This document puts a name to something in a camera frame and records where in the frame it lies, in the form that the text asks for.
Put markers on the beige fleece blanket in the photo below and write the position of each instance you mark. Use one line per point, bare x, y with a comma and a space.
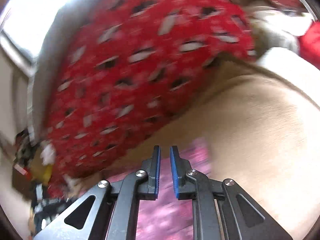
263, 132

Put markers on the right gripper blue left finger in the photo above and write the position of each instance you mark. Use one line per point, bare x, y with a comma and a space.
149, 189

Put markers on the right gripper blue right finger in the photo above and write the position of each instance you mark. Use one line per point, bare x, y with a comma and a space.
182, 176

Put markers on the red patterned long pillow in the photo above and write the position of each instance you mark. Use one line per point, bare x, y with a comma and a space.
129, 70

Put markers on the red folded cloth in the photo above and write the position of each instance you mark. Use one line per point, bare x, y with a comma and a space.
310, 45

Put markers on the purple floral garment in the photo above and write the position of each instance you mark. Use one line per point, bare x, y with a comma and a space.
166, 217

